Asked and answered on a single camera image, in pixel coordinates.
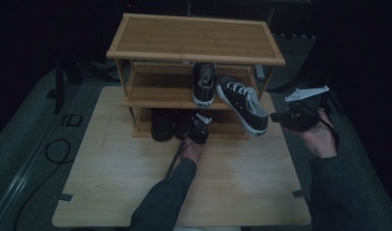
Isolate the grey metal piece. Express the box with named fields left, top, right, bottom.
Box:
left=255, top=64, right=266, bottom=81

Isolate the right hand-held gripper cable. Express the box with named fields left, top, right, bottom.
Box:
left=317, top=108, right=341, bottom=152

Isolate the black floor cable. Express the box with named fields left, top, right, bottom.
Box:
left=12, top=138, right=72, bottom=231

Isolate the hand-held gripper cable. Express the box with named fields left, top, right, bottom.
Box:
left=164, top=137, right=188, bottom=178
left=317, top=108, right=341, bottom=152

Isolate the person's left hand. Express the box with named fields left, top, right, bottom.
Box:
left=178, top=138, right=206, bottom=164

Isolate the person's right hand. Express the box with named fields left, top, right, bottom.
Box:
left=293, top=110, right=339, bottom=160

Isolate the wooden three-tier shoe rack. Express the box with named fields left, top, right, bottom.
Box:
left=106, top=13, right=287, bottom=141

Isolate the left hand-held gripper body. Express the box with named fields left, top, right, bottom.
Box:
left=185, top=113, right=213, bottom=144

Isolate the black and white canvas sneaker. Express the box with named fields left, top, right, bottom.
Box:
left=215, top=74, right=270, bottom=137
left=192, top=62, right=217, bottom=108

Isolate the black leather shoe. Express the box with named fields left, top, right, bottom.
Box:
left=150, top=108, right=175, bottom=142
left=173, top=109, right=197, bottom=141

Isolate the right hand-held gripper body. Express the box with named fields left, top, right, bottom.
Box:
left=281, top=85, right=330, bottom=133

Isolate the left hand-held gripper cable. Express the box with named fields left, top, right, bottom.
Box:
left=164, top=137, right=188, bottom=178

